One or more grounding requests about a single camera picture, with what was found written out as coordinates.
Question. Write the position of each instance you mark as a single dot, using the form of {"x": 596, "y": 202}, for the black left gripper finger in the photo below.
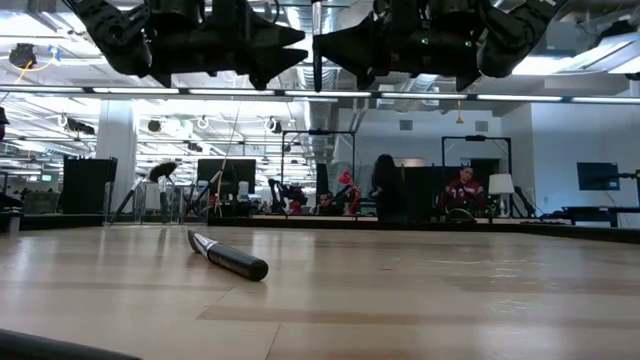
{"x": 275, "y": 59}
{"x": 270, "y": 34}

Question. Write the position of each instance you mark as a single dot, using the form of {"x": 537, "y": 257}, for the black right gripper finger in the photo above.
{"x": 360, "y": 37}
{"x": 360, "y": 59}

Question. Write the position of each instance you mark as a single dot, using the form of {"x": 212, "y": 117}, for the fan makeup brush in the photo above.
{"x": 162, "y": 170}

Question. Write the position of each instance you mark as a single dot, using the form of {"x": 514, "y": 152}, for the slim brush with silver ferrule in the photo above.
{"x": 202, "y": 197}

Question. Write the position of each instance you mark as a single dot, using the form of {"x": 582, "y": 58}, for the thin black makeup brush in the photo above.
{"x": 129, "y": 200}

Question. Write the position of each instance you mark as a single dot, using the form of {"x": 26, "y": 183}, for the long ceiling light strip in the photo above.
{"x": 520, "y": 98}

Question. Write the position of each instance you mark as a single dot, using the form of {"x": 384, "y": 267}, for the large ceiling light panel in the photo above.
{"x": 550, "y": 65}

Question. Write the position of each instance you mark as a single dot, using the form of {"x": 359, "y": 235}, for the black desk monitor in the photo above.
{"x": 235, "y": 172}

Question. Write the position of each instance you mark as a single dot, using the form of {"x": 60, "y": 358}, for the person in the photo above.
{"x": 326, "y": 202}
{"x": 387, "y": 187}
{"x": 465, "y": 192}

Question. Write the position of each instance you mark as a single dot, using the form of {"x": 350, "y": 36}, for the white building column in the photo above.
{"x": 116, "y": 145}

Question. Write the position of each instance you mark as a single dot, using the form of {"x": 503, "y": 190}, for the white bottle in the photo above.
{"x": 243, "y": 191}

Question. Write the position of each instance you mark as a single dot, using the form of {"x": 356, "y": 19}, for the wide black partition panel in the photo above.
{"x": 425, "y": 195}

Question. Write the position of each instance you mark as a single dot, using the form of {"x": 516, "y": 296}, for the white shade table lamp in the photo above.
{"x": 501, "y": 184}

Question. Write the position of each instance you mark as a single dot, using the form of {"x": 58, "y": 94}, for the clear acrylic brush holder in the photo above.
{"x": 150, "y": 210}

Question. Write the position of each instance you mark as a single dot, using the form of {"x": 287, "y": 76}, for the black ceiling device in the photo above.
{"x": 22, "y": 55}

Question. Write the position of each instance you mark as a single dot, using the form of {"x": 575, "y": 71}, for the black side table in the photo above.
{"x": 595, "y": 212}

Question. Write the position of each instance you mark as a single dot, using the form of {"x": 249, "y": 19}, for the corrugated silver duct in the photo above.
{"x": 317, "y": 115}

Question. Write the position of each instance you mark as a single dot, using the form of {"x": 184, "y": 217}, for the black portal frame stand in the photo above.
{"x": 475, "y": 138}
{"x": 320, "y": 132}

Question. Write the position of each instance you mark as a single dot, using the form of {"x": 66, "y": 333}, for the dark wall monitor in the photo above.
{"x": 597, "y": 176}

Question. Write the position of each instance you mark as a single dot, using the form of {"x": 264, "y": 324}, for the small grey post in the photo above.
{"x": 14, "y": 222}

